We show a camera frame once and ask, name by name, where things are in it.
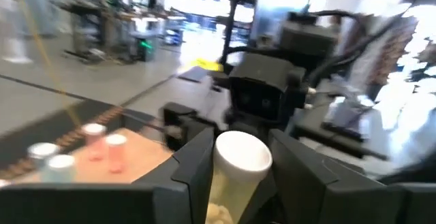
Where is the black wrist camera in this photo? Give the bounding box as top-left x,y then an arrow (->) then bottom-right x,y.
228,53 -> 307,123

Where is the cluttered workbench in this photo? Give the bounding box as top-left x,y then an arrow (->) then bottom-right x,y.
50,0 -> 187,65

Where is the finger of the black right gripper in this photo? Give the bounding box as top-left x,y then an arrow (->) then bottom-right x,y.
186,116 -> 218,148

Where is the plain black floor mat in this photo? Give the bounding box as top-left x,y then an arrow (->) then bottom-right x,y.
176,65 -> 212,84

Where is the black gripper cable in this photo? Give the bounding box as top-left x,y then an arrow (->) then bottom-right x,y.
302,9 -> 372,85

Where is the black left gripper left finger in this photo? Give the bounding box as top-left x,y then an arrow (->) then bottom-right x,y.
0,127 -> 215,224

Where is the patterned cloth cover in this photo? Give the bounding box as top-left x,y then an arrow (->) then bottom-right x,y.
354,14 -> 420,87

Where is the yellow hanging cable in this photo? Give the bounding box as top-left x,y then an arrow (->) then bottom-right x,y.
8,0 -> 82,128

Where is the red pill bottle white cap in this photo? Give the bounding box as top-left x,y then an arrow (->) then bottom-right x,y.
81,123 -> 107,162
104,133 -> 129,174

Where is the yellow tape piece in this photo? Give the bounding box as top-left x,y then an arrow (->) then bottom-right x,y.
190,57 -> 224,72

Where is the blue pill bottle white cap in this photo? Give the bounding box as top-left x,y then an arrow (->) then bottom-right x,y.
40,154 -> 78,184
27,141 -> 61,172

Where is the yellow pill bottle white cap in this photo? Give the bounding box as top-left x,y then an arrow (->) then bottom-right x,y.
204,130 -> 273,224

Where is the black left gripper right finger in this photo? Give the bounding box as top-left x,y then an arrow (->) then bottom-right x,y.
268,128 -> 436,224

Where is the black stand pole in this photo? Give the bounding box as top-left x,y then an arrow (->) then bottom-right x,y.
217,0 -> 248,67

